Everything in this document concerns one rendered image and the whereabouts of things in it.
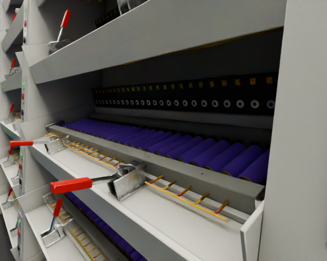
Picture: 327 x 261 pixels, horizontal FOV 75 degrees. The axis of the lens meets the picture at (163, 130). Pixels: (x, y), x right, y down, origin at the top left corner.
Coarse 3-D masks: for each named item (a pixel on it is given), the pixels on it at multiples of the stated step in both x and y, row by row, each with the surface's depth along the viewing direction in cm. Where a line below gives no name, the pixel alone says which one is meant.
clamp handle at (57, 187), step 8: (120, 168) 23; (112, 176) 23; (120, 176) 23; (56, 184) 19; (64, 184) 19; (72, 184) 20; (80, 184) 20; (88, 184) 21; (56, 192) 19; (64, 192) 19
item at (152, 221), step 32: (32, 128) 56; (64, 160) 38; (96, 192) 25; (160, 192) 23; (128, 224) 21; (160, 224) 18; (192, 224) 18; (224, 224) 17; (256, 224) 11; (160, 256) 18; (192, 256) 15; (224, 256) 14; (256, 256) 11
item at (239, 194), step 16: (64, 128) 51; (80, 144) 42; (96, 144) 36; (112, 144) 33; (96, 160) 33; (112, 160) 31; (128, 160) 29; (144, 160) 26; (160, 160) 25; (160, 176) 24; (176, 176) 22; (192, 176) 20; (208, 176) 20; (224, 176) 19; (208, 192) 19; (224, 192) 18; (240, 192) 17; (256, 192) 16; (240, 208) 17
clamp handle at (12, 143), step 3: (51, 138) 43; (12, 141) 39; (15, 141) 39; (18, 141) 39; (21, 141) 40; (24, 141) 40; (27, 141) 40; (30, 141) 40; (33, 141) 42; (36, 141) 42; (39, 141) 42; (42, 141) 42; (45, 141) 42; (48, 141) 43; (12, 144) 39; (15, 144) 39; (18, 144) 39; (21, 144) 40; (24, 144) 40; (27, 144) 40; (30, 144) 40
